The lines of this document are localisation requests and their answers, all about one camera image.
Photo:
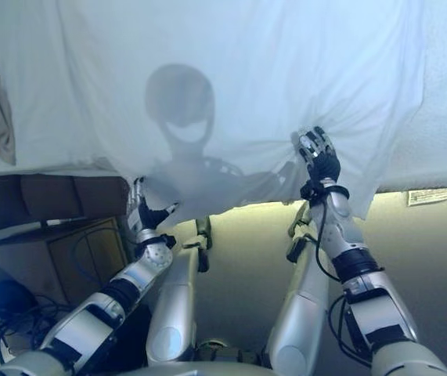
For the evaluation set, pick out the silver right robot leg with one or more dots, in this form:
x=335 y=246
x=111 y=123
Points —
x=301 y=313

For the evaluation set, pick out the silver left robot leg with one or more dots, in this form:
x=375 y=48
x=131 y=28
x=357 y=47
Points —
x=176 y=305

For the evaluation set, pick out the silver robot torso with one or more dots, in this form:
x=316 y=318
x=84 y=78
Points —
x=207 y=366

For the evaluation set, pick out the brown wooden nightstand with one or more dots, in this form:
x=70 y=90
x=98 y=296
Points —
x=90 y=250

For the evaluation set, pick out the dark blue round object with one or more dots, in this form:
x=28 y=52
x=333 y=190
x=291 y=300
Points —
x=9 y=295

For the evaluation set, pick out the white duvet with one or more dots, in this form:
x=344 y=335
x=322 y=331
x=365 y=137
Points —
x=227 y=58

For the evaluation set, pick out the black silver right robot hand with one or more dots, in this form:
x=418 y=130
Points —
x=325 y=162

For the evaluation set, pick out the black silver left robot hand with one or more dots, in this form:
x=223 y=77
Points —
x=148 y=217

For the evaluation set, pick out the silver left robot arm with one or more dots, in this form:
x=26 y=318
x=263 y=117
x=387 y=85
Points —
x=90 y=313

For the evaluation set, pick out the silver robot leg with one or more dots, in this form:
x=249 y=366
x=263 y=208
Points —
x=176 y=305
x=301 y=313

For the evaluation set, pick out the white printed label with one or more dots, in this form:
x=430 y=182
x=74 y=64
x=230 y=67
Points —
x=438 y=196

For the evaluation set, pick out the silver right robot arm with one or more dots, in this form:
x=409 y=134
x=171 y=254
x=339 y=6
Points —
x=368 y=282

